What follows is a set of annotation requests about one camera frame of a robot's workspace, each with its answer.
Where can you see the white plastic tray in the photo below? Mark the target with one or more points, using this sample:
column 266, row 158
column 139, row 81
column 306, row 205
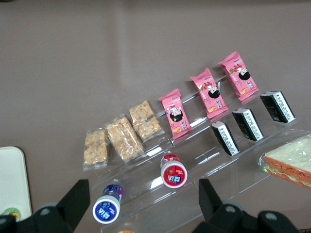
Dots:
column 12, row 174

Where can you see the orange gum bottle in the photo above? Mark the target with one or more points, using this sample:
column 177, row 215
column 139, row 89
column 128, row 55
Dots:
column 126, row 231

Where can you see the wrapped triangle sandwich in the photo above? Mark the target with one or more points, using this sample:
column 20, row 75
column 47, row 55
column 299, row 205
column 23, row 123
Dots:
column 291, row 157

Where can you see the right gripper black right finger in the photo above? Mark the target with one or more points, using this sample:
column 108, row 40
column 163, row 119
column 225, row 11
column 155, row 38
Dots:
column 207, row 199

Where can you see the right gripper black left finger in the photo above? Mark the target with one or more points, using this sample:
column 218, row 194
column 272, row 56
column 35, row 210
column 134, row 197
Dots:
column 75, row 204

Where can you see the clear-wrapped peanut brittle pack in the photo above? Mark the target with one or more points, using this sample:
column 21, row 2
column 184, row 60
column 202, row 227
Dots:
column 96, row 149
column 145, row 121
column 124, row 139

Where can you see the red gum bottle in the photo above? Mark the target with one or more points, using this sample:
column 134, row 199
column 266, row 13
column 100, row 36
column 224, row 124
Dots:
column 173, row 176

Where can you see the clear acrylic tiered stand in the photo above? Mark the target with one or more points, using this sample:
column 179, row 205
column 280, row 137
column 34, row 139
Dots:
column 145, row 194
column 218, row 170

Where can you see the black pack white label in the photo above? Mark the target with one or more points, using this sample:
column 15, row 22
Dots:
column 247, row 125
column 278, row 106
column 224, row 138

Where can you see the pink cartoon snack packet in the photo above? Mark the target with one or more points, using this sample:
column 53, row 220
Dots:
column 239, row 76
column 210, row 93
column 176, row 114

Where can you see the purple gum bottle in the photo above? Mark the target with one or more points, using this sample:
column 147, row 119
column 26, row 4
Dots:
column 105, row 210

